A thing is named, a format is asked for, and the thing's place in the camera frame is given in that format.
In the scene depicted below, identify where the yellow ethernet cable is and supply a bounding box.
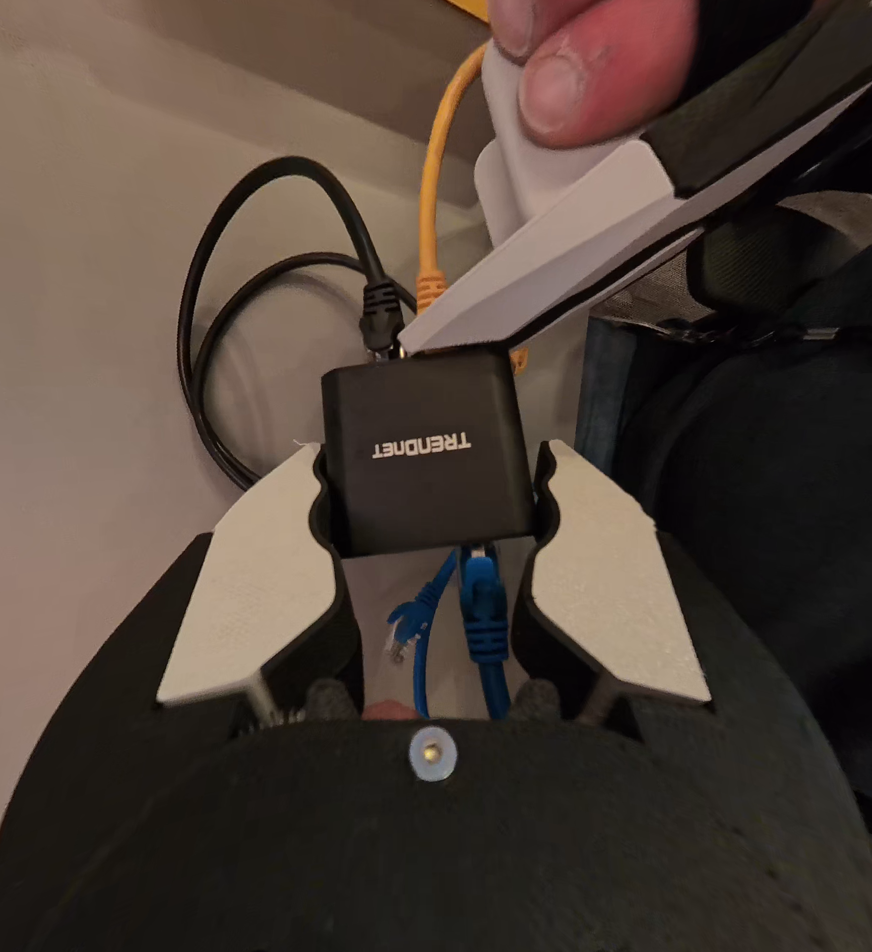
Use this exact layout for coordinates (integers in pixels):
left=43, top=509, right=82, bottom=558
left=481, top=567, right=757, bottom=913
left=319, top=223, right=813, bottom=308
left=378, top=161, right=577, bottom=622
left=415, top=41, right=532, bottom=374

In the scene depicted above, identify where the person's right hand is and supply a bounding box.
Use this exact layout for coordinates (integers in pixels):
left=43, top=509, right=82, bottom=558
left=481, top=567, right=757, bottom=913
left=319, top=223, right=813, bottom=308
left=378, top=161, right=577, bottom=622
left=487, top=0, right=702, bottom=151

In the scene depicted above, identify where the black ethernet splitter box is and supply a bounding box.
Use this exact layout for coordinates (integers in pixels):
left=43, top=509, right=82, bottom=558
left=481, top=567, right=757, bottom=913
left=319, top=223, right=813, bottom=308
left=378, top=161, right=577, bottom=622
left=320, top=350, right=540, bottom=559

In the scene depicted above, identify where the person's blue jeans leg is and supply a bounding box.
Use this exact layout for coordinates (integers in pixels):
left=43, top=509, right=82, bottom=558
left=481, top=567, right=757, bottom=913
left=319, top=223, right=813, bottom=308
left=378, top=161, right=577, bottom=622
left=577, top=316, right=630, bottom=477

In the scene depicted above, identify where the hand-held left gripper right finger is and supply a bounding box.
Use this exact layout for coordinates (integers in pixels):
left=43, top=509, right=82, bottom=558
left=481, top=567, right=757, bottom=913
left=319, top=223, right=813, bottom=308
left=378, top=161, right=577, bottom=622
left=512, top=439, right=714, bottom=724

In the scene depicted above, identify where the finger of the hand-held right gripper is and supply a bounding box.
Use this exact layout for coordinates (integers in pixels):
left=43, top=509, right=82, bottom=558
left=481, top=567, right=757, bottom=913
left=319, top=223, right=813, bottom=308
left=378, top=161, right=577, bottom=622
left=397, top=78, right=872, bottom=357

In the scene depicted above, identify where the black ethernet cable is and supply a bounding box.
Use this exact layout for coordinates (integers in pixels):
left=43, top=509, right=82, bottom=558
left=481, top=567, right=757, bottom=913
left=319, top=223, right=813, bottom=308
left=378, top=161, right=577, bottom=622
left=177, top=155, right=418, bottom=493

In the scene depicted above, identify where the blue ethernet cable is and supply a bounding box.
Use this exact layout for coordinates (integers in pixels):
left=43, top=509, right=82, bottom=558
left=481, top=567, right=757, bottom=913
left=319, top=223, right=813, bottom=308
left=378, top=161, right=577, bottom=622
left=385, top=543, right=513, bottom=721

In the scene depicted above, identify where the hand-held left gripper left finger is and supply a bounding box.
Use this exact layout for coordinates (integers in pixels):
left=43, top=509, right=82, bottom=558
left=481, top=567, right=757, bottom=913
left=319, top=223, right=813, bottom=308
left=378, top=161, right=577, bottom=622
left=155, top=442, right=364, bottom=718

